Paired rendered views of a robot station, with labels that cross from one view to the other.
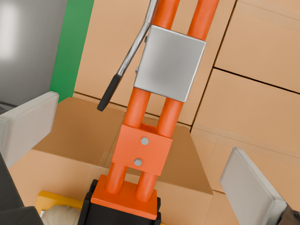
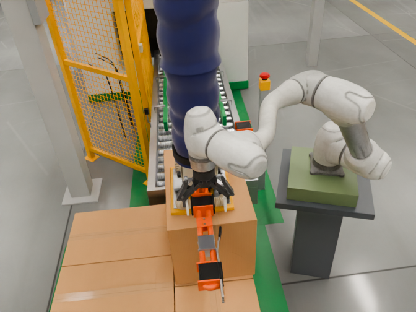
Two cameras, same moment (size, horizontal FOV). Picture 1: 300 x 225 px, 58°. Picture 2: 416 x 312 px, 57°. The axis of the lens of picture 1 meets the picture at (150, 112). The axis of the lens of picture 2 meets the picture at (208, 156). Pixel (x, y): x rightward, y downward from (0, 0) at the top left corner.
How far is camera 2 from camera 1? 124 cm
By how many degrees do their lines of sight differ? 39
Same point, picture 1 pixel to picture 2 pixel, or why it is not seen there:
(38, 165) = (239, 216)
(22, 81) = (309, 301)
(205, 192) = (171, 230)
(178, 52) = (205, 245)
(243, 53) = not seen: outside the picture
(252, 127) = (135, 300)
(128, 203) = (202, 208)
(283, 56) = not seen: outside the picture
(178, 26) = not seen: outside the picture
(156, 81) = (208, 237)
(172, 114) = (199, 232)
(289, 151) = (106, 296)
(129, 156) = (207, 218)
